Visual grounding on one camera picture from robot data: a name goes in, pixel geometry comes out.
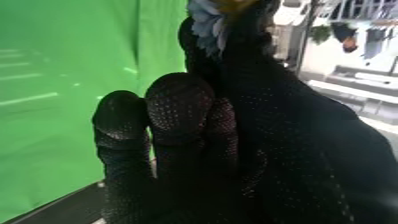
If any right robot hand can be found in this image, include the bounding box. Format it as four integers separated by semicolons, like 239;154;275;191
90;0;398;224

